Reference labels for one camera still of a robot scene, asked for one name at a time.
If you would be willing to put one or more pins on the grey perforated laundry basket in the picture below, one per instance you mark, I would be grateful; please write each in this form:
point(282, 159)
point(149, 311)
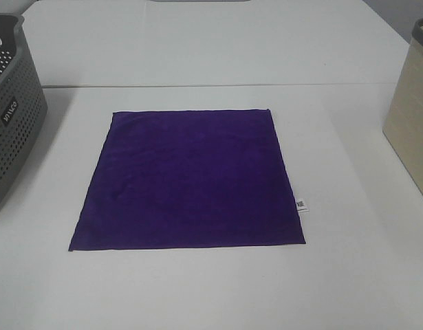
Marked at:
point(23, 106)

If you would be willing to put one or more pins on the beige fabric bin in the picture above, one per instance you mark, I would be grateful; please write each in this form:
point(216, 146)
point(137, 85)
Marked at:
point(403, 125)

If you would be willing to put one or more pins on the purple towel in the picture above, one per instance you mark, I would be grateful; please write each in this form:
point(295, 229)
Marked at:
point(189, 179)

